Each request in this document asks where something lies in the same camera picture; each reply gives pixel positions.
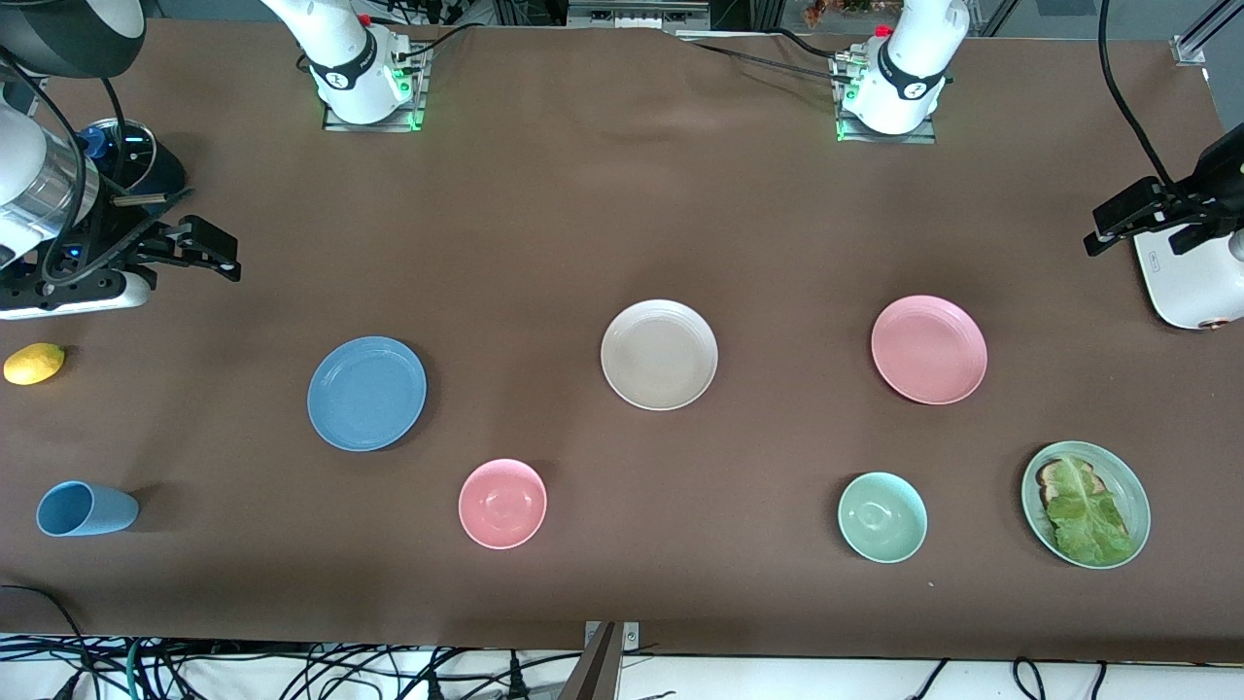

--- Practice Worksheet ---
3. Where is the blue plate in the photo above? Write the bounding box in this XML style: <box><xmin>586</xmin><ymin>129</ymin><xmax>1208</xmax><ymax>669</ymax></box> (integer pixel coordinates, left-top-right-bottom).
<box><xmin>307</xmin><ymin>336</ymin><xmax>428</xmax><ymax>453</ymax></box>

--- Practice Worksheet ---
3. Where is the pink plate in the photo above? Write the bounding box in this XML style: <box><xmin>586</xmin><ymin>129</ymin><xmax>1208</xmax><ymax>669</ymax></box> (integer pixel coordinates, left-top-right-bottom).
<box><xmin>871</xmin><ymin>295</ymin><xmax>988</xmax><ymax>405</ymax></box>

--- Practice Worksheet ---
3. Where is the white appliance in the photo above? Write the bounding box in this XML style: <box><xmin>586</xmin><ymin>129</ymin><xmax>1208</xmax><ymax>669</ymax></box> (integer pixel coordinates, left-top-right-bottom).
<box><xmin>1134</xmin><ymin>227</ymin><xmax>1244</xmax><ymax>333</ymax></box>

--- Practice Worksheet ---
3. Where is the dark blue saucepan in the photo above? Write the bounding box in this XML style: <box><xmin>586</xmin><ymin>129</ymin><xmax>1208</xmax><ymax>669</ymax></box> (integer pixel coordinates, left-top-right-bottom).
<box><xmin>78</xmin><ymin>117</ymin><xmax>188</xmax><ymax>223</ymax></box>

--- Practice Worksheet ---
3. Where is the yellow lemon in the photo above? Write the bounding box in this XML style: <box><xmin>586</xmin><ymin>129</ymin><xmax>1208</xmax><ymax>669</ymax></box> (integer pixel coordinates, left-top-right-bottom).
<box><xmin>3</xmin><ymin>342</ymin><xmax>67</xmax><ymax>387</ymax></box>

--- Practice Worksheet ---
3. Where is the glass lid with blue knob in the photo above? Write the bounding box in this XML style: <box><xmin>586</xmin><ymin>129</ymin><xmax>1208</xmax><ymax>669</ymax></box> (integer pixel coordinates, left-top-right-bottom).
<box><xmin>76</xmin><ymin>119</ymin><xmax>156</xmax><ymax>193</ymax></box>

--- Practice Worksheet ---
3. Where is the blue cup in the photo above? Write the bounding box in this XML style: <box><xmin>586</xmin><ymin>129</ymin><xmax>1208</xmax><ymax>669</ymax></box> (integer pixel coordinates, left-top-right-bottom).
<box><xmin>36</xmin><ymin>480</ymin><xmax>140</xmax><ymax>538</ymax></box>

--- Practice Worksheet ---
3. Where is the green plate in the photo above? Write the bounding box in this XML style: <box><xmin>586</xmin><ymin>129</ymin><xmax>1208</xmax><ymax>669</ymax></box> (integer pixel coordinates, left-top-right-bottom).
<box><xmin>1020</xmin><ymin>440</ymin><xmax>1152</xmax><ymax>570</ymax></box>

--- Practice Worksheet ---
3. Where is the toasted bread slice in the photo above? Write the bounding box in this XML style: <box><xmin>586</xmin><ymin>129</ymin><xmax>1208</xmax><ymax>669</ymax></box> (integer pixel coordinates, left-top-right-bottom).
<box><xmin>1036</xmin><ymin>459</ymin><xmax>1131</xmax><ymax>534</ymax></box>

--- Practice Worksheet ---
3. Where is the green lettuce leaf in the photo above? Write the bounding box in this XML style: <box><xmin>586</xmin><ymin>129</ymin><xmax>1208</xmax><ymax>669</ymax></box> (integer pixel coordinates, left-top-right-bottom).
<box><xmin>1045</xmin><ymin>457</ymin><xmax>1136</xmax><ymax>565</ymax></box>

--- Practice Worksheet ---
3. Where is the orange dried plant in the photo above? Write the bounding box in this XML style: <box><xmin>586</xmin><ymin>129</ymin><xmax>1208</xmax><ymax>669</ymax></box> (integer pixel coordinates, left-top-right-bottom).
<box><xmin>803</xmin><ymin>0</ymin><xmax>881</xmax><ymax>26</ymax></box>

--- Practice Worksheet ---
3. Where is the pink bowl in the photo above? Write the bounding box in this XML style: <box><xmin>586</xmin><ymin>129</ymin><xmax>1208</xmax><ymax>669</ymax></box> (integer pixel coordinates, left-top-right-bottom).
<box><xmin>458</xmin><ymin>458</ymin><xmax>548</xmax><ymax>550</ymax></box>

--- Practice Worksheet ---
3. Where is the green bowl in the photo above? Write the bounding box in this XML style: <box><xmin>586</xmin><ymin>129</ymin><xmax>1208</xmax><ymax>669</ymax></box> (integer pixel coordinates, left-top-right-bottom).
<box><xmin>838</xmin><ymin>472</ymin><xmax>928</xmax><ymax>564</ymax></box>

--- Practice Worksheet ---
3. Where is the beige plate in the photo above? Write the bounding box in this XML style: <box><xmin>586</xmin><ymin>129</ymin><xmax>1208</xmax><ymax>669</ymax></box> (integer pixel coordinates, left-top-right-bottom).
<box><xmin>600</xmin><ymin>298</ymin><xmax>719</xmax><ymax>411</ymax></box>

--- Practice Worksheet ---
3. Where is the dark metal pole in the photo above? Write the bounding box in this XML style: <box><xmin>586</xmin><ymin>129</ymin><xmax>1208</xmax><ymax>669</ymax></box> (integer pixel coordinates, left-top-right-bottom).
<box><xmin>558</xmin><ymin>622</ymin><xmax>623</xmax><ymax>700</ymax></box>

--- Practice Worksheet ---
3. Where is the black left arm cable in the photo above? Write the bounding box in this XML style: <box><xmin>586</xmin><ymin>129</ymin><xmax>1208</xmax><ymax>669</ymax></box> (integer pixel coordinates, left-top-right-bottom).
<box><xmin>1097</xmin><ymin>0</ymin><xmax>1182</xmax><ymax>193</ymax></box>

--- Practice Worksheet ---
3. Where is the silver aluminium frame profile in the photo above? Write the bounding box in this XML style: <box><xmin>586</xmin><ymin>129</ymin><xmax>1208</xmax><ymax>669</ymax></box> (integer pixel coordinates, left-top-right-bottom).
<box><xmin>1170</xmin><ymin>0</ymin><xmax>1244</xmax><ymax>67</ymax></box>

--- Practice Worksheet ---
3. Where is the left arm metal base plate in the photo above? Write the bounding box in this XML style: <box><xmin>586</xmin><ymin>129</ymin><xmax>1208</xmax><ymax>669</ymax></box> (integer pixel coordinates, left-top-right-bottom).
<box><xmin>832</xmin><ymin>49</ymin><xmax>940</xmax><ymax>146</ymax></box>

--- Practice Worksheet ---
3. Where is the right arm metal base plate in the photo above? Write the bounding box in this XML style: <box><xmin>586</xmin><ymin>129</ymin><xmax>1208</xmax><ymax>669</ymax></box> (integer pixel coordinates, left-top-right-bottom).
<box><xmin>322</xmin><ymin>41</ymin><xmax>430</xmax><ymax>133</ymax></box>

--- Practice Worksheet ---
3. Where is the black cable to right base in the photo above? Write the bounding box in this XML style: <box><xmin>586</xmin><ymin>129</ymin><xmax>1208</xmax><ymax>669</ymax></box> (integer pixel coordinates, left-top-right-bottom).
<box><xmin>392</xmin><ymin>19</ymin><xmax>489</xmax><ymax>61</ymax></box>

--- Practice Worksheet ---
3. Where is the black cable to base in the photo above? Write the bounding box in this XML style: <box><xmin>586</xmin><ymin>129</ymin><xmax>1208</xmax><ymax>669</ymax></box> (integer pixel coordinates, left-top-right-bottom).
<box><xmin>680</xmin><ymin>27</ymin><xmax>858</xmax><ymax>85</ymax></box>
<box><xmin>392</xmin><ymin>19</ymin><xmax>489</xmax><ymax>61</ymax></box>

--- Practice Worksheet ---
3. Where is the black cable to left base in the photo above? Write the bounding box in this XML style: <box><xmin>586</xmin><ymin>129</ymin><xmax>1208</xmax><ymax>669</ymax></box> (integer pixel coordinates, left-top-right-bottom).
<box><xmin>680</xmin><ymin>27</ymin><xmax>858</xmax><ymax>85</ymax></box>

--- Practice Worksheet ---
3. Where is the silver metal frame bar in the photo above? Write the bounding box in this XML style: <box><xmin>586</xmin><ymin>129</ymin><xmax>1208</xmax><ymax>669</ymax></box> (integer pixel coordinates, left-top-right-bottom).
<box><xmin>567</xmin><ymin>0</ymin><xmax>711</xmax><ymax>36</ymax></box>

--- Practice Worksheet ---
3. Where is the metal table clamp bracket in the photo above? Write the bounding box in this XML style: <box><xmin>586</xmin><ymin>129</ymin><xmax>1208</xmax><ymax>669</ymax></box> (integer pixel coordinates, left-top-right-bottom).
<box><xmin>583</xmin><ymin>620</ymin><xmax>642</xmax><ymax>652</ymax></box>

